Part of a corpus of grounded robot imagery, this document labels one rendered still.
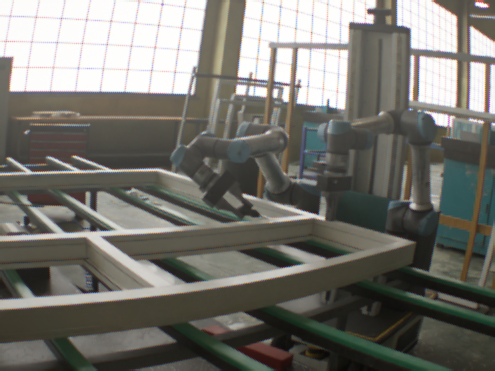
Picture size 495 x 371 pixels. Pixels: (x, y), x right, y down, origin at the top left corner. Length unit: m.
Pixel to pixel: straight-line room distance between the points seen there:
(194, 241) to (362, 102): 1.35
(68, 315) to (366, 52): 2.09
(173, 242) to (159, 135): 9.12
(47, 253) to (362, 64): 1.84
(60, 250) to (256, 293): 0.52
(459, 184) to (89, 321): 4.85
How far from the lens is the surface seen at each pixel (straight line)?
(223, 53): 10.90
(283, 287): 1.22
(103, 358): 0.97
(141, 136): 10.38
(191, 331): 1.03
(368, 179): 2.63
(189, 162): 1.91
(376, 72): 2.62
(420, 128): 2.11
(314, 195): 2.56
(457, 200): 5.51
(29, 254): 1.33
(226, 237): 1.62
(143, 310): 1.01
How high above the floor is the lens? 1.30
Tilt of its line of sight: 8 degrees down
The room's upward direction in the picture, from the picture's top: 5 degrees clockwise
